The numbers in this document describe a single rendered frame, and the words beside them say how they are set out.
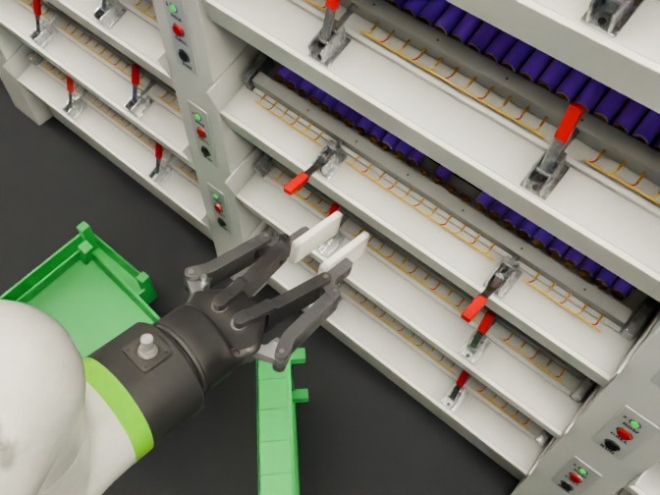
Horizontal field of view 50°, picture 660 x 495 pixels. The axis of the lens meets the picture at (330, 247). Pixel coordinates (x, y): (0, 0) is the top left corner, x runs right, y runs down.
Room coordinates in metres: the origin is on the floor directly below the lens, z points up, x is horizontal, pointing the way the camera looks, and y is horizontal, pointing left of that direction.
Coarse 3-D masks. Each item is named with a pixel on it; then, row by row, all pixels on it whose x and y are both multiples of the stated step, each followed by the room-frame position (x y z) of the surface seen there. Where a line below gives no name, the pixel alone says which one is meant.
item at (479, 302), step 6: (498, 276) 0.40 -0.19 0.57; (492, 282) 0.40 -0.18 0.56; (498, 282) 0.40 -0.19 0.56; (486, 288) 0.39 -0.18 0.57; (492, 288) 0.39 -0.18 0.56; (480, 294) 0.39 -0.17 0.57; (486, 294) 0.39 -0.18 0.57; (474, 300) 0.38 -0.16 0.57; (480, 300) 0.38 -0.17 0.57; (486, 300) 0.38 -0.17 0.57; (468, 306) 0.37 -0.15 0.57; (474, 306) 0.37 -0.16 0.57; (480, 306) 0.37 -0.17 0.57; (468, 312) 0.36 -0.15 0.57; (474, 312) 0.36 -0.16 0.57; (468, 318) 0.35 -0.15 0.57
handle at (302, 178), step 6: (324, 156) 0.58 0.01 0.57; (318, 162) 0.58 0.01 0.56; (324, 162) 0.58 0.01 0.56; (312, 168) 0.57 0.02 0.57; (318, 168) 0.57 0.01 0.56; (300, 174) 0.55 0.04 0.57; (306, 174) 0.56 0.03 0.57; (312, 174) 0.56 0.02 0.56; (294, 180) 0.54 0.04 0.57; (300, 180) 0.54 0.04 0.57; (306, 180) 0.55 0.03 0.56; (288, 186) 0.53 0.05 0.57; (294, 186) 0.53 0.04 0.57; (300, 186) 0.54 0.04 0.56; (288, 192) 0.53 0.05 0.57
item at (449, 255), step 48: (240, 96) 0.71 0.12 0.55; (288, 144) 0.62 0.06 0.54; (336, 192) 0.55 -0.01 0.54; (384, 192) 0.54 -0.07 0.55; (480, 192) 0.53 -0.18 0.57; (432, 240) 0.47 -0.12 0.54; (528, 240) 0.46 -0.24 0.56; (480, 288) 0.41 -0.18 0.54; (528, 288) 0.40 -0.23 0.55; (576, 336) 0.34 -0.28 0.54; (624, 336) 0.34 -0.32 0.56
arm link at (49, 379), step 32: (0, 320) 0.18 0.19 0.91; (32, 320) 0.19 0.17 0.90; (0, 352) 0.16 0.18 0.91; (32, 352) 0.17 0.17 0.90; (64, 352) 0.17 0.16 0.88; (0, 384) 0.14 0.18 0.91; (32, 384) 0.15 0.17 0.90; (64, 384) 0.15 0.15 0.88; (0, 416) 0.13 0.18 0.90; (32, 416) 0.13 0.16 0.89; (64, 416) 0.14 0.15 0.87; (0, 448) 0.11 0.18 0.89; (32, 448) 0.12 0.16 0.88; (64, 448) 0.13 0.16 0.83; (0, 480) 0.10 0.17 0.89; (32, 480) 0.10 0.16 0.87
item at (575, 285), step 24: (264, 96) 0.69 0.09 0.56; (288, 96) 0.67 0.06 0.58; (312, 120) 0.64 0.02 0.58; (336, 120) 0.63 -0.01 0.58; (360, 144) 0.59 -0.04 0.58; (384, 168) 0.56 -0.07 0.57; (408, 168) 0.55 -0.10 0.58; (408, 192) 0.53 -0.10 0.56; (432, 192) 0.52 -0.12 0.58; (456, 216) 0.49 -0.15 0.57; (480, 216) 0.48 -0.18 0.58; (504, 240) 0.45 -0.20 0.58; (528, 264) 0.42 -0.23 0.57; (552, 264) 0.42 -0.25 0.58; (552, 288) 0.39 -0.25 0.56; (576, 288) 0.39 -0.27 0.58; (576, 312) 0.37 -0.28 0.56; (600, 312) 0.36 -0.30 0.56; (624, 312) 0.35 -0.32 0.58
